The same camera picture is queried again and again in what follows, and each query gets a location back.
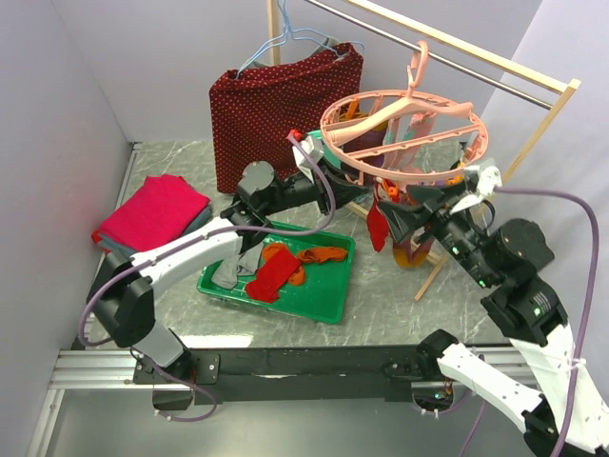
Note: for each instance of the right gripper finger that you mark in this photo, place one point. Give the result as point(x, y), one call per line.
point(422, 194)
point(405, 221)

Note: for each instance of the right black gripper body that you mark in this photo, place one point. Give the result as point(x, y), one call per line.
point(458, 233)

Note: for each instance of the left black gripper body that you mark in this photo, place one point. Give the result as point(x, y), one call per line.
point(297, 191)

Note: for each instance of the red white patterned sock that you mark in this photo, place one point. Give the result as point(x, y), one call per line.
point(377, 226)

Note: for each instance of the pink round clip hanger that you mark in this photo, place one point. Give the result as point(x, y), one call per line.
point(350, 117)

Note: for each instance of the maroon yellow striped sock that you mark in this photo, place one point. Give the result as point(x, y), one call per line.
point(457, 178)

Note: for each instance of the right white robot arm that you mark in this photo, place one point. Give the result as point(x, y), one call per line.
point(565, 414)

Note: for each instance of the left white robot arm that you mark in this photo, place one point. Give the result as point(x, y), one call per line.
point(122, 297)

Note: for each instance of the teal patterned hanging sock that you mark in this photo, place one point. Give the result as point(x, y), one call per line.
point(315, 143)

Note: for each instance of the maroon purple hanging sock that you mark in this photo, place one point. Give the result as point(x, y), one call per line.
point(372, 138)

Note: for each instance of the orange sock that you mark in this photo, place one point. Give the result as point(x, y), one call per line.
point(320, 255)
point(281, 266)

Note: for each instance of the dark red dotted garment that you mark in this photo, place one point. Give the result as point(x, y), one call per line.
point(252, 111)

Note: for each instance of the green plastic tray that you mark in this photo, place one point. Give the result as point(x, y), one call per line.
point(320, 298)

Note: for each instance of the grey white sock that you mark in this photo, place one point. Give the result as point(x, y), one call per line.
point(231, 269)

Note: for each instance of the folded pink cloth stack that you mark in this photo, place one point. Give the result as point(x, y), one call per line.
point(163, 209)

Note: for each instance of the metal hanging rod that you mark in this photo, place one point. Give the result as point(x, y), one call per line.
point(444, 61)

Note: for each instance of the black base crossbar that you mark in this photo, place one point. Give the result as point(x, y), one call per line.
point(392, 373)

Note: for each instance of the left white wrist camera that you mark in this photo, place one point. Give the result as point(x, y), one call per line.
point(301, 163)

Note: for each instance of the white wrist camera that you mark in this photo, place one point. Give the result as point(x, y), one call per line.
point(487, 177)
point(301, 163)

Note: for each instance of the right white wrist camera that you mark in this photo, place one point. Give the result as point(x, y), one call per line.
point(487, 177)

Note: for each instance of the blue wire hanger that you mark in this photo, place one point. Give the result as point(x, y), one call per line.
point(288, 33)

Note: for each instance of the aluminium frame rail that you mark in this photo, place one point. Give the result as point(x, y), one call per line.
point(94, 369)

